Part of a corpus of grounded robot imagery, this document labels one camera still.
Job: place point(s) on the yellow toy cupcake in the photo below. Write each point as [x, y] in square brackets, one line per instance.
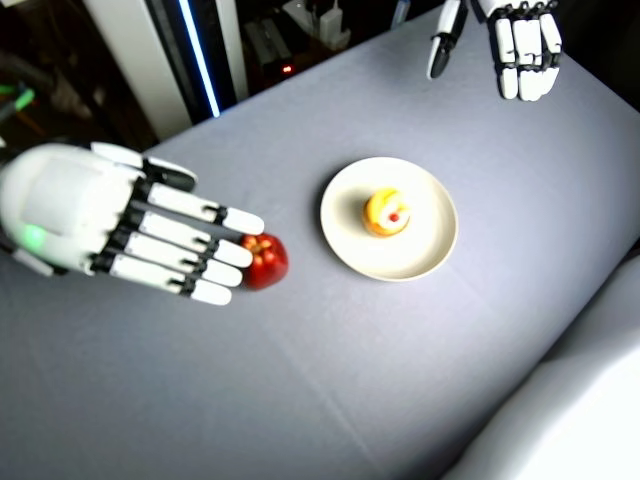
[385, 212]

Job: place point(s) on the cream round plate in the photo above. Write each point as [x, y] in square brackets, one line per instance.
[350, 250]

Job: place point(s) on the red toy apple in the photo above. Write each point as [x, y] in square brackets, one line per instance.
[270, 270]

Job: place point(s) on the white power adapter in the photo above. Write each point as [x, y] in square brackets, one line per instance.
[332, 25]

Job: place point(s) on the black device with red light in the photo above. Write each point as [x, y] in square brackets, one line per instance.
[280, 67]

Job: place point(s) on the grey table cloth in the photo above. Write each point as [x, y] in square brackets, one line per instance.
[350, 360]

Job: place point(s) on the white robot body shell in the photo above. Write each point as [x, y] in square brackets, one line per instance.
[575, 410]

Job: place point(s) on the white column with blue light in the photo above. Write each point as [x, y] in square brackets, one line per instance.
[130, 65]

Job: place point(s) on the green tipped tool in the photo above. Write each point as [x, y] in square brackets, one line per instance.
[20, 100]

